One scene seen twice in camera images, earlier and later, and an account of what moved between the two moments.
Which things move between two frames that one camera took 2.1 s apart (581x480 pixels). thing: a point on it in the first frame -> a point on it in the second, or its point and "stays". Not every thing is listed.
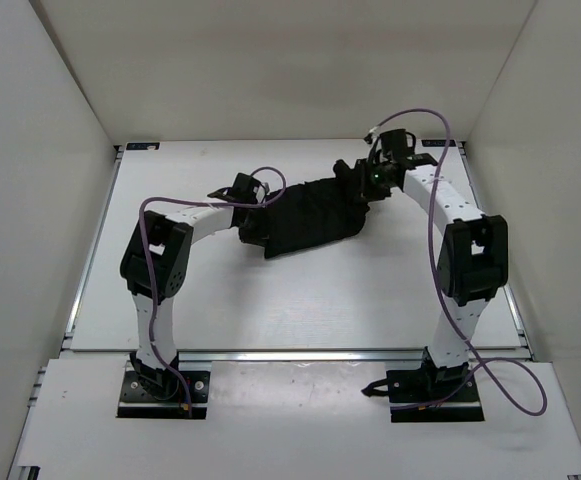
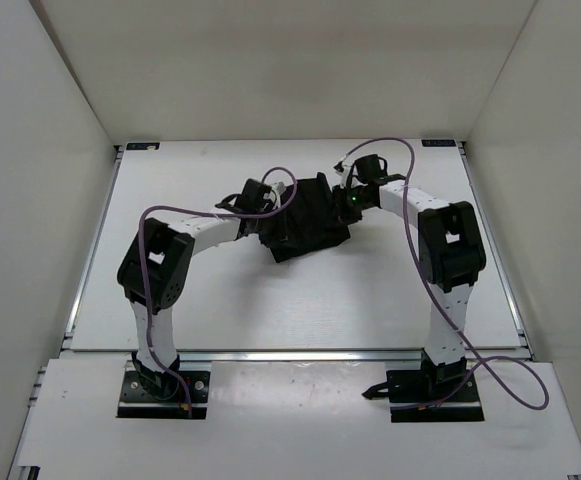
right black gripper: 363,169 -> 339,194
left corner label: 142,146 stays
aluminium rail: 302,355 stays
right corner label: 438,143 stays
